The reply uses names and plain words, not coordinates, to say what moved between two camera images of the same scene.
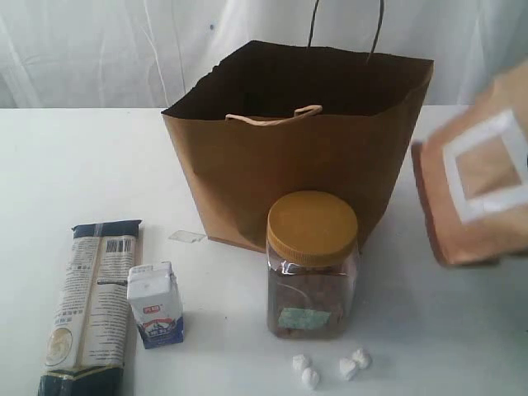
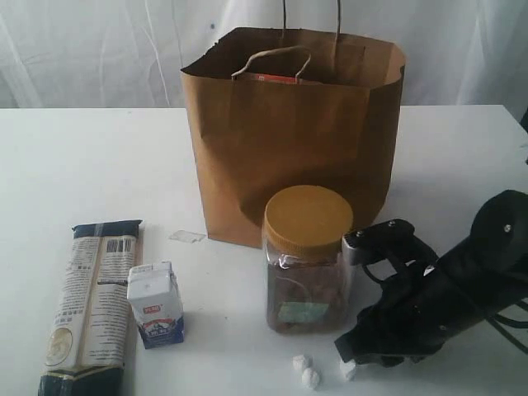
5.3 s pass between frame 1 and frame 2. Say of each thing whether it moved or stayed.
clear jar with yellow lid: stayed
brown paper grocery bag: moved
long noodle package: stayed
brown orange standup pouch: moved
